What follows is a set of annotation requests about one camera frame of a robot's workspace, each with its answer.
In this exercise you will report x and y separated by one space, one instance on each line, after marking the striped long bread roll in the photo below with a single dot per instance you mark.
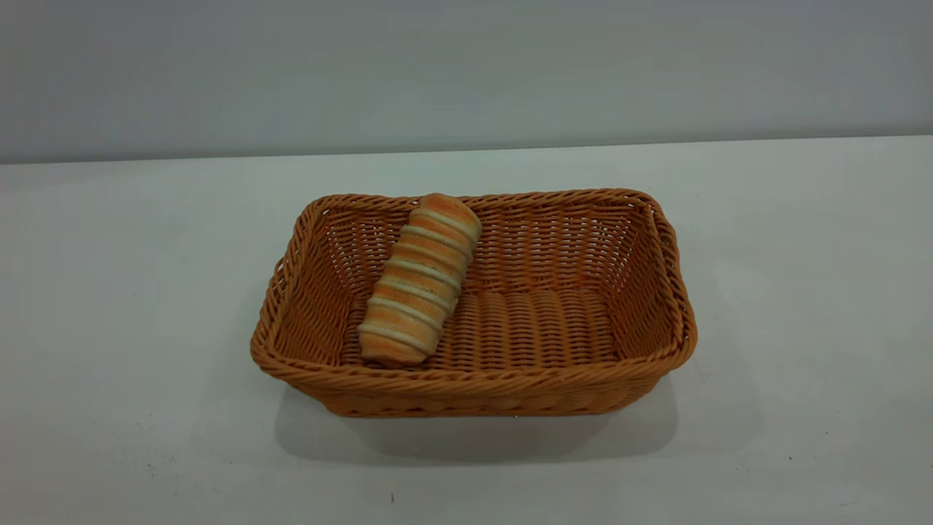
419 284

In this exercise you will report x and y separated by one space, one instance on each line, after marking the orange woven wicker basket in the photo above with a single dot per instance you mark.
539 332

